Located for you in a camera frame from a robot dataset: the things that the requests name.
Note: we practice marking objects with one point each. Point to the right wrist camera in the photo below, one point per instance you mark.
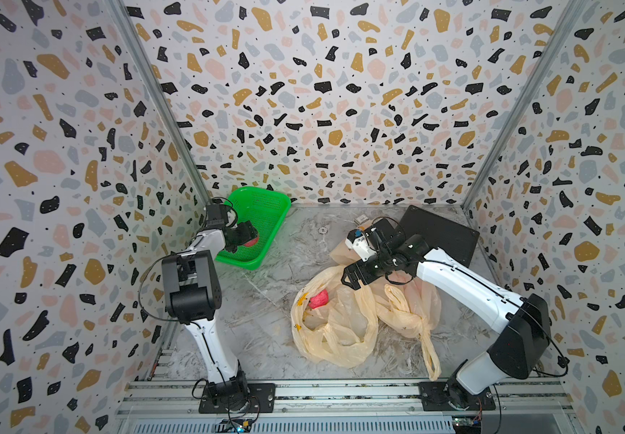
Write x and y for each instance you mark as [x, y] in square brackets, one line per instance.
[357, 241]

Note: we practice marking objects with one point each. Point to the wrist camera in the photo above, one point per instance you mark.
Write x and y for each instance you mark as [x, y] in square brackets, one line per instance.
[220, 215]
[357, 241]

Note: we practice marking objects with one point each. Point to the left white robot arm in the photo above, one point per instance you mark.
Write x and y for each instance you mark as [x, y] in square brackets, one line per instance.
[193, 297]

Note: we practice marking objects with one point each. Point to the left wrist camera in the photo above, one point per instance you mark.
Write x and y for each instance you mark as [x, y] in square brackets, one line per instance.
[220, 215]

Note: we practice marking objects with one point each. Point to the red apple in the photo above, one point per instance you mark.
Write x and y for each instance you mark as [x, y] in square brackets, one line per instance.
[252, 242]
[319, 300]

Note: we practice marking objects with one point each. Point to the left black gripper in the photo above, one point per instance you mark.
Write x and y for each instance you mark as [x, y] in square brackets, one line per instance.
[247, 231]

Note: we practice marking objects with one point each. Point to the small card box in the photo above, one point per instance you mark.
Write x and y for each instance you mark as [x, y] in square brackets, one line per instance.
[361, 219]

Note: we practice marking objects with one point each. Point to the beige plastic bag with apples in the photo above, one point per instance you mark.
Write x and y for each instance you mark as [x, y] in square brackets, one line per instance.
[344, 332]

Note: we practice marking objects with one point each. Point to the black flat box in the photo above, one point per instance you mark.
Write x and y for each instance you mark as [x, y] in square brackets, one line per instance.
[457, 240]

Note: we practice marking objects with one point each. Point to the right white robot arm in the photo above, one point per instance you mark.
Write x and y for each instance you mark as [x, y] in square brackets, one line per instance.
[521, 323]

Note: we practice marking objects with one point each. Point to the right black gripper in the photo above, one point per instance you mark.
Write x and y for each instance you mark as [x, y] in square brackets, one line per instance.
[357, 267]

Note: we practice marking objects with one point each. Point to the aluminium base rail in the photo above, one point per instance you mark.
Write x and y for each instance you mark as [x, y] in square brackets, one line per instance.
[348, 406]

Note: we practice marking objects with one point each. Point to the green plastic mesh basket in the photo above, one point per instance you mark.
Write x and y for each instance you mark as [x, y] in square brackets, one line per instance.
[267, 211]

